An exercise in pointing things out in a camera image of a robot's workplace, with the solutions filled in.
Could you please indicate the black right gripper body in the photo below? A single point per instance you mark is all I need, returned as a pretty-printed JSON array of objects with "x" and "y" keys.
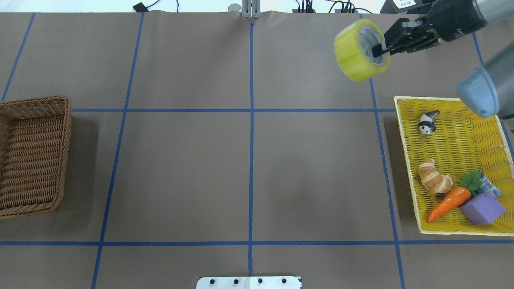
[{"x": 453, "y": 21}]

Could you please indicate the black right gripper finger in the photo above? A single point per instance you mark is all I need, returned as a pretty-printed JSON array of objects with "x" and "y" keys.
[
  {"x": 404, "y": 30},
  {"x": 408, "y": 43}
]

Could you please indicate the yellow tape roll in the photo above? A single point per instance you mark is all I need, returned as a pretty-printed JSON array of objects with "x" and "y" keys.
[{"x": 353, "y": 49}]

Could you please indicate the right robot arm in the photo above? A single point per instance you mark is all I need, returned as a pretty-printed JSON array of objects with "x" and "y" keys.
[{"x": 488, "y": 90}]

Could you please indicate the yellow woven basket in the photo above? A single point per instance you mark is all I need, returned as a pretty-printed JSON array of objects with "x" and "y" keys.
[{"x": 462, "y": 143}]

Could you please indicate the brown wicker basket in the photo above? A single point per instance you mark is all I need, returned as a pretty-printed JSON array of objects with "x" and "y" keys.
[{"x": 34, "y": 146}]

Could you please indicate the panda figurine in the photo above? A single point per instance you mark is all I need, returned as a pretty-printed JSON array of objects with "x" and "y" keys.
[{"x": 426, "y": 123}]

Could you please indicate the toy croissant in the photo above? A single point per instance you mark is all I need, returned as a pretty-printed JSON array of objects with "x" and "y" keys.
[{"x": 433, "y": 180}]

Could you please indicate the toy carrot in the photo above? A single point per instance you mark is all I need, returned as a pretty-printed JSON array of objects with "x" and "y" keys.
[{"x": 466, "y": 190}]

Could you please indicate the small battery can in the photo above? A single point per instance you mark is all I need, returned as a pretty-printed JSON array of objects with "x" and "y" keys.
[{"x": 488, "y": 187}]

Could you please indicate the purple foam block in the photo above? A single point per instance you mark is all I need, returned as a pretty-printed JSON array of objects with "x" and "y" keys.
[{"x": 482, "y": 209}]

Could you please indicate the small black usb device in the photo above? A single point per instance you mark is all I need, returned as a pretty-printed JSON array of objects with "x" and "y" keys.
[{"x": 140, "y": 8}]

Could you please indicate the aluminium frame post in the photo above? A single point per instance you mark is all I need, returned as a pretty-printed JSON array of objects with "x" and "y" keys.
[{"x": 251, "y": 9}]

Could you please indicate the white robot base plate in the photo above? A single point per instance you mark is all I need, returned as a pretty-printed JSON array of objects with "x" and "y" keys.
[{"x": 250, "y": 282}]

